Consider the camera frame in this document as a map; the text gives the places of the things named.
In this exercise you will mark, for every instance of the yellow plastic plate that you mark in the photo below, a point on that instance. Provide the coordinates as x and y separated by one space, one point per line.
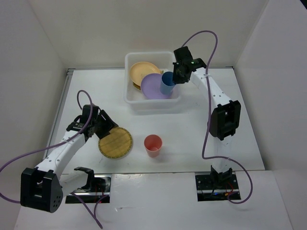
140 70

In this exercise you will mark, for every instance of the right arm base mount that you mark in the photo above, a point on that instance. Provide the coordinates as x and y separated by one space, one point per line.
207 192

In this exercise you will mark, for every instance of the blue plastic cup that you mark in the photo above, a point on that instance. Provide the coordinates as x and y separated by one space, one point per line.
167 85

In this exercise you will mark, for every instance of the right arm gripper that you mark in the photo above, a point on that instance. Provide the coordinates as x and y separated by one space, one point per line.
176 79

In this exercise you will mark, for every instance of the purple plastic plate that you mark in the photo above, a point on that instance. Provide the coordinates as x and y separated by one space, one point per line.
150 87

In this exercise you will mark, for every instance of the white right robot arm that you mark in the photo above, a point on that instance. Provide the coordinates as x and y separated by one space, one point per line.
223 114

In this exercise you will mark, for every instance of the square bamboo woven tray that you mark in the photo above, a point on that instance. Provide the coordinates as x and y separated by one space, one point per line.
138 87

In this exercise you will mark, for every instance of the pink plastic cup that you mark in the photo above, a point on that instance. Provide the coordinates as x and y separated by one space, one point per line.
153 144

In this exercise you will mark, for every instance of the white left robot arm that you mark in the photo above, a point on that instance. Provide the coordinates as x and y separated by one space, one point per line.
44 186

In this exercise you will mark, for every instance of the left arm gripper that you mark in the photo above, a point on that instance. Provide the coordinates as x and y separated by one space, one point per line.
109 124

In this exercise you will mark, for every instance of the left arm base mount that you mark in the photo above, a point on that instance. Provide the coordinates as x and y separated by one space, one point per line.
99 192

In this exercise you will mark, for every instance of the translucent white plastic bin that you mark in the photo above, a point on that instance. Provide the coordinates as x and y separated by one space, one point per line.
135 98

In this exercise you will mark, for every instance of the round bamboo woven tray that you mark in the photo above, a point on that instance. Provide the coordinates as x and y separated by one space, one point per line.
117 144

